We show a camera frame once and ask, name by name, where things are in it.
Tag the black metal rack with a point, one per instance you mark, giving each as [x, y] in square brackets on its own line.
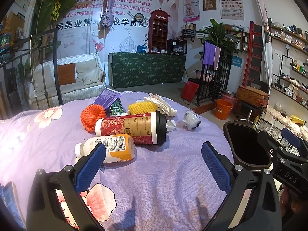
[212, 82]

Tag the red gold paper cup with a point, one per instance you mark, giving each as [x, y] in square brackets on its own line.
[148, 128]

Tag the person's right hand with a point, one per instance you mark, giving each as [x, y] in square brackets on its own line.
[297, 206]

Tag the black iron railing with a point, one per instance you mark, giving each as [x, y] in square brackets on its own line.
[27, 68]

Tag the red phone booth cabinet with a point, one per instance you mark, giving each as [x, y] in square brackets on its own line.
[158, 31]

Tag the green milk carton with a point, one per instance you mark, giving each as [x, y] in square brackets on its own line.
[116, 109]

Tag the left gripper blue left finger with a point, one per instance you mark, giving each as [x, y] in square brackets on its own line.
[87, 167]

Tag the red ladder shelf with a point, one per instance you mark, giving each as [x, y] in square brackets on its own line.
[254, 54]

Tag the white wicker sofa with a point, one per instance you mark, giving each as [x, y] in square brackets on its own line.
[80, 77]

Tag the purple floral tablecloth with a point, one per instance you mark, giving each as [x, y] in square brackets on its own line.
[166, 187]

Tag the orange plastic bucket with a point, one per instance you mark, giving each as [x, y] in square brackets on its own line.
[223, 109]

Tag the yellow foam fruit net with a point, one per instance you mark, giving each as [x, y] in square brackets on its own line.
[142, 107]

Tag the green potted plant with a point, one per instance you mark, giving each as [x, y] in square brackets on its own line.
[218, 36]

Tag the red bag on floor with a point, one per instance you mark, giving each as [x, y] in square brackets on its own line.
[189, 91]

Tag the black trash bin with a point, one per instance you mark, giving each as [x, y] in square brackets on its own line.
[246, 151]

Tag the white tissue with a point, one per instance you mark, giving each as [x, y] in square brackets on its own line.
[170, 125]

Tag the orange foam fruit net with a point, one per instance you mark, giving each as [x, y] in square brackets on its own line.
[90, 115]

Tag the white orange drink bottle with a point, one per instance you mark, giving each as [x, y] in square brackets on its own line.
[119, 148]

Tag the orange cushion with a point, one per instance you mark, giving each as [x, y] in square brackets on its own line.
[66, 74]

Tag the purple paper package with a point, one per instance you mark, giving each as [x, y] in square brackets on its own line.
[106, 98]

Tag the purple hanging towel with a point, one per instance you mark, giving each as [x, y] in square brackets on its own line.
[209, 54]

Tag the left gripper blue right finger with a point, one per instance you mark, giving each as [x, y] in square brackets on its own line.
[216, 167]

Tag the green patterned counter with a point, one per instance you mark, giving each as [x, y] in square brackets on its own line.
[137, 69]

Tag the clear plastic wrap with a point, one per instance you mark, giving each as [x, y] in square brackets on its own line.
[191, 120]

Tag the pink hanging towel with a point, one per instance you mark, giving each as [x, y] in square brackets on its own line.
[216, 58]

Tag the pink basin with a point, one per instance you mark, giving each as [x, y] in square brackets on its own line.
[228, 96]

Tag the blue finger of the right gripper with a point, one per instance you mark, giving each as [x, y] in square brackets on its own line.
[291, 137]

